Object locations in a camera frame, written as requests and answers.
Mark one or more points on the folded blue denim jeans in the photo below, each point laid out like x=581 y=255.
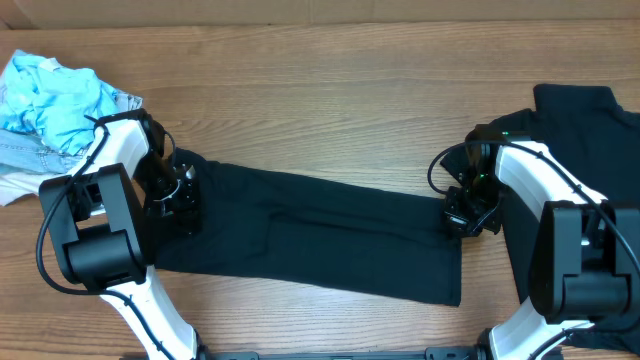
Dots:
x=40 y=155

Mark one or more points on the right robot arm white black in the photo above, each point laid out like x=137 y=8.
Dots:
x=584 y=269

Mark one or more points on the black clothes pile right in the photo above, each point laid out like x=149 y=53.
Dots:
x=589 y=134

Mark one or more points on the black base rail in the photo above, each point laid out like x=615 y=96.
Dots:
x=340 y=355

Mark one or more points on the light blue crumpled shirt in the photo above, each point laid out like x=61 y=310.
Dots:
x=26 y=72

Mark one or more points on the folded pale pink garment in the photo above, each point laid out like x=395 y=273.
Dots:
x=18 y=184

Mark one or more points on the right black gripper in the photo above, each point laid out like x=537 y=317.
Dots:
x=465 y=215

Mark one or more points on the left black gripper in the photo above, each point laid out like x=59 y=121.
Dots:
x=186 y=198

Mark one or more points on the black t-shirt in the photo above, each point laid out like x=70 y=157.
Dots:
x=282 y=226

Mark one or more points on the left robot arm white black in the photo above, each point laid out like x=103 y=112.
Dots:
x=107 y=218

